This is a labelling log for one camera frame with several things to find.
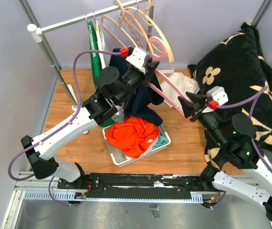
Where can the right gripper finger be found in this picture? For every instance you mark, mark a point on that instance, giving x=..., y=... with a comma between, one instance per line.
x=196, y=98
x=191, y=108

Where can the aluminium frame post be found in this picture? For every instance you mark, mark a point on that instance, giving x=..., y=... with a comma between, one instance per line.
x=261, y=12

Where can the folded white cloth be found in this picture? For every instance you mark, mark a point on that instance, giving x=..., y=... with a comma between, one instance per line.
x=184, y=83

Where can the metal clothes rack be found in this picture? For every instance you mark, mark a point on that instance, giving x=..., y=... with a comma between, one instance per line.
x=67, y=43

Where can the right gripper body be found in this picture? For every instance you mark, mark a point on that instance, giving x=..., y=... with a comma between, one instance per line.
x=210, y=120

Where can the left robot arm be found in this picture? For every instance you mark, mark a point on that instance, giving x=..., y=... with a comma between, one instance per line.
x=112, y=90

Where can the white and navy shirt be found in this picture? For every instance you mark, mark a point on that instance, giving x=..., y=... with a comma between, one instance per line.
x=102, y=47

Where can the beige hanger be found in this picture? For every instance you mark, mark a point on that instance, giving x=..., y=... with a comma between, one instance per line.
x=118, y=25

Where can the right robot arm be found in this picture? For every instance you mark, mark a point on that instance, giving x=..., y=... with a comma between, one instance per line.
x=235, y=138

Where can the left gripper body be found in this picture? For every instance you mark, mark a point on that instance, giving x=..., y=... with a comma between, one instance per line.
x=133, y=80

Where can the green hanger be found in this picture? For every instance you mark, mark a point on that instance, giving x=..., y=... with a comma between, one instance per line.
x=92, y=41

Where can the black floral blanket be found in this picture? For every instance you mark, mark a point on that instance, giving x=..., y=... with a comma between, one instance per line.
x=237, y=65

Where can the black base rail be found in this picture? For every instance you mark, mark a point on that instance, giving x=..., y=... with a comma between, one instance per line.
x=135, y=186

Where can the orange t shirt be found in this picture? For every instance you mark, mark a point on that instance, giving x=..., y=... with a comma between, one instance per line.
x=133, y=136

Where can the green t shirt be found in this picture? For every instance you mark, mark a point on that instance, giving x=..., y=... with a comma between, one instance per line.
x=96, y=67

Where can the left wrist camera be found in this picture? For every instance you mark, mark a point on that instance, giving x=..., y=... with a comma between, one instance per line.
x=135, y=58

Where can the navy t shirt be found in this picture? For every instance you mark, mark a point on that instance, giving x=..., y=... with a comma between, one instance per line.
x=137, y=104

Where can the white plastic basket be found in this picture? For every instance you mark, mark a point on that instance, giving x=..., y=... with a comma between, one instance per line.
x=120, y=160

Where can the teal t shirt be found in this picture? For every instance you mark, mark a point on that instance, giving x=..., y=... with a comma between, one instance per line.
x=161, y=140

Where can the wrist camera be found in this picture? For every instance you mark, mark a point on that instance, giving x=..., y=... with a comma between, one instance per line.
x=135, y=58
x=215, y=97

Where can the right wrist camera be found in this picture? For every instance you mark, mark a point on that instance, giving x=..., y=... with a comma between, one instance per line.
x=215, y=97

